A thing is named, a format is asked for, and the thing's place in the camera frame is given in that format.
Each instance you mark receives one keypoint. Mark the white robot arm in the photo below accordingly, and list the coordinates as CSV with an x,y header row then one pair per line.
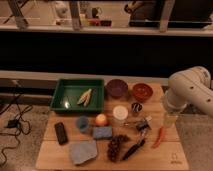
x,y
190,86

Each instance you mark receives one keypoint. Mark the purple bowl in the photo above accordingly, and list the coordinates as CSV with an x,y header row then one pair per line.
x,y
116,88

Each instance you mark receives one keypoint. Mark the red bowl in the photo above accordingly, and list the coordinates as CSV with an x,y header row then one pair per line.
x,y
142,92

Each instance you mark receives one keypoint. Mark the blue grey towel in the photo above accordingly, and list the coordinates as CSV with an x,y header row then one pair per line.
x,y
83,151

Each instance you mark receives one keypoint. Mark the yellow corn cob toy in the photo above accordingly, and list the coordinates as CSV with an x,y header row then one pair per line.
x,y
85,98

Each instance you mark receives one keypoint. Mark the orange peach toy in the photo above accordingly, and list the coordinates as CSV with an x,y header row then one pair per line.
x,y
101,120

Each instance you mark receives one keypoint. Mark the small black white cup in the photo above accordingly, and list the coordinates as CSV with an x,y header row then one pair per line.
x,y
136,108

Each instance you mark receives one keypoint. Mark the green plastic tray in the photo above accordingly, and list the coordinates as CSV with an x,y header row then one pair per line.
x,y
69,91

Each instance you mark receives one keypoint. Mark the blue cup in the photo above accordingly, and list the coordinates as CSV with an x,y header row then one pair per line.
x,y
82,124

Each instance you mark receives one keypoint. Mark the dark grape bunch toy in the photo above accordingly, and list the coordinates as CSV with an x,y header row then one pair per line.
x,y
114,146

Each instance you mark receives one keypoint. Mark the black remote control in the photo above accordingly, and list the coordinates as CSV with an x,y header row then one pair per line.
x,y
61,133

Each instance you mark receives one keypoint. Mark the clear plastic gripper attachment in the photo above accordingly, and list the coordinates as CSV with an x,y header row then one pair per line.
x,y
169,119

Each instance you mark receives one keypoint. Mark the red chili pepper toy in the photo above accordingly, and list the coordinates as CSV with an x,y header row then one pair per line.
x,y
160,138

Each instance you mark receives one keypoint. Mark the black handled brush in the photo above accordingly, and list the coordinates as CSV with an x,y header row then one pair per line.
x,y
133,149

